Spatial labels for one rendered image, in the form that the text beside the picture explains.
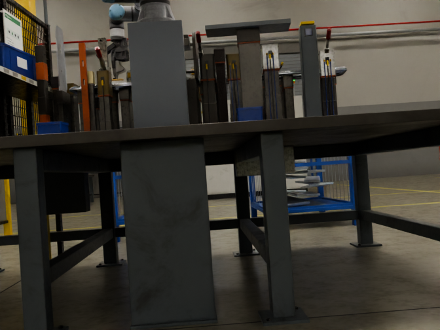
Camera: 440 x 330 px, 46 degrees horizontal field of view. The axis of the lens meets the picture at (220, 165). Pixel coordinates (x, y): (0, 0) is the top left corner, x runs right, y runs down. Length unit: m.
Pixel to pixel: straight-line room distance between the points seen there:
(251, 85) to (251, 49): 0.16
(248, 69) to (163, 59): 0.48
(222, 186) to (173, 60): 8.57
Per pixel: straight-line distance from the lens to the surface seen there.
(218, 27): 2.28
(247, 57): 2.28
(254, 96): 2.25
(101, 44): 2.59
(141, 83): 1.92
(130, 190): 1.84
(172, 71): 1.92
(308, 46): 2.31
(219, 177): 10.41
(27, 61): 2.64
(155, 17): 1.99
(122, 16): 2.69
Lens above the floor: 0.53
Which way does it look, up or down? 1 degrees up
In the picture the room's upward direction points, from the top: 4 degrees counter-clockwise
